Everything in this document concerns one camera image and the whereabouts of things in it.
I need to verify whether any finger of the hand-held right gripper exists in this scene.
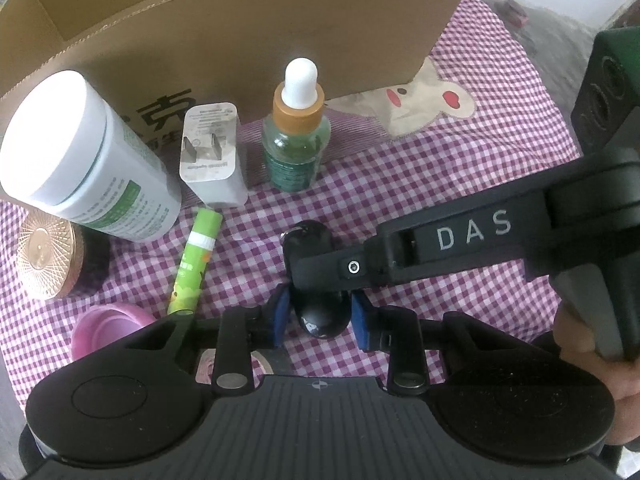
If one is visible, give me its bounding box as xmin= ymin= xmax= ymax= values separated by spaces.
xmin=286 ymin=240 xmax=388 ymax=306

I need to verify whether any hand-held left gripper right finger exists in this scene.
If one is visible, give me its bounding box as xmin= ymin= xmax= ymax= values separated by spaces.
xmin=350 ymin=291 xmax=521 ymax=396

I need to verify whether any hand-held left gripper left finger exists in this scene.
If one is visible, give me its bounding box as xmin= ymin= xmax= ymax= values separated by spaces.
xmin=122 ymin=285 xmax=292 ymax=393

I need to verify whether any black oval case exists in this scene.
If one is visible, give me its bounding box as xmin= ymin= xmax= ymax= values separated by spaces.
xmin=281 ymin=220 xmax=353 ymax=339

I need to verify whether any black tape roll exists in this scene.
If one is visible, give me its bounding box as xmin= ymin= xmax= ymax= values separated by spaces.
xmin=196 ymin=347 xmax=293 ymax=377

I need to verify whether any green lip balm tube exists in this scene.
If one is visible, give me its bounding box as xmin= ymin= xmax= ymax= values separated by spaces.
xmin=167 ymin=207 xmax=223 ymax=317

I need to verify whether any green glass dropper bottle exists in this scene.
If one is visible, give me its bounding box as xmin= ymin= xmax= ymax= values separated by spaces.
xmin=262 ymin=58 xmax=332 ymax=192

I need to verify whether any white charger plug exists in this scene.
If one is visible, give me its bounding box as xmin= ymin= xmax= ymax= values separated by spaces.
xmin=179 ymin=101 xmax=249 ymax=207

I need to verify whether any pink collapsible bowl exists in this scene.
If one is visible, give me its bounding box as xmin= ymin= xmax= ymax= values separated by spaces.
xmin=71 ymin=302 xmax=156 ymax=361

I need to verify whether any black jar with gold lid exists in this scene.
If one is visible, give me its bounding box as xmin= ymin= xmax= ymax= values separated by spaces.
xmin=17 ymin=208 xmax=112 ymax=302

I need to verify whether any brown cardboard box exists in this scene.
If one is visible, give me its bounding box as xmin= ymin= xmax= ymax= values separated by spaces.
xmin=0 ymin=0 xmax=478 ymax=176

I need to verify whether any white bottle with green label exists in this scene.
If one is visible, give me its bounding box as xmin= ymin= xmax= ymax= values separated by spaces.
xmin=0 ymin=69 xmax=182 ymax=243

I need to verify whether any person's right hand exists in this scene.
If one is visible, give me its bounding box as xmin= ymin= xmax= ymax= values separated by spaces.
xmin=552 ymin=304 xmax=640 ymax=403

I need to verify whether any purple checkered tablecloth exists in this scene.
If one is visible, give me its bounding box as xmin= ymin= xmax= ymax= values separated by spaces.
xmin=0 ymin=0 xmax=601 ymax=411

